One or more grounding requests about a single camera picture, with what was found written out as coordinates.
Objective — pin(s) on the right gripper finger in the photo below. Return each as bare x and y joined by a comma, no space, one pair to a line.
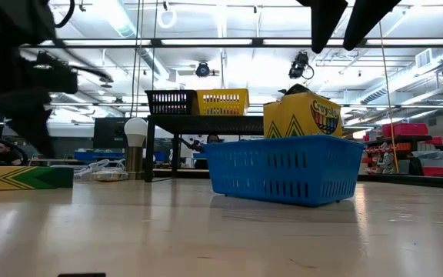
323,19
365,19

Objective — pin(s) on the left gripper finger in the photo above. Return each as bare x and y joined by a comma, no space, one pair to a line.
23,131
46,132

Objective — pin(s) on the yellow green crayon box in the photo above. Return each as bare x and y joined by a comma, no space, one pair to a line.
33,177
302,115

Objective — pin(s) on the black plastic basket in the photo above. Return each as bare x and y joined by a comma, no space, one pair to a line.
171,102

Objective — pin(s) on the yellow plastic basket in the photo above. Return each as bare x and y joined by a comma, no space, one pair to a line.
223,102

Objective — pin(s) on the blue plastic basket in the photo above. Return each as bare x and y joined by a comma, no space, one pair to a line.
283,169

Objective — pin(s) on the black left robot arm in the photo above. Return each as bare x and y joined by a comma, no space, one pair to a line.
6,19

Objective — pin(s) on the person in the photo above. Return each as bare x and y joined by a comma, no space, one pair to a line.
214,139
8,155

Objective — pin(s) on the blue storage tray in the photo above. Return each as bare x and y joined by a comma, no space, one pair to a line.
98,155

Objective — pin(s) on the black computer monitor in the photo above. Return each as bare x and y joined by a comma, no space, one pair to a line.
108,132

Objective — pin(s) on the bulb lamp with brass base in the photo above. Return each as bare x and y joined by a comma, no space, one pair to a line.
135,132

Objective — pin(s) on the red storage bin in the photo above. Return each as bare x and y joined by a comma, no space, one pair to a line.
438,171
404,130

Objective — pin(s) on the black perforated metal riser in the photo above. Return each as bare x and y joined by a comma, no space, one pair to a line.
206,125

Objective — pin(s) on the black ceiling camera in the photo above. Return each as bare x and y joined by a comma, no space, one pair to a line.
299,63

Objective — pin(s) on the black overhead camera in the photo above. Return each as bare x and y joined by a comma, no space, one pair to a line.
202,69

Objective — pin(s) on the black camera mount strip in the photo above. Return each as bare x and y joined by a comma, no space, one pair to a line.
82,275

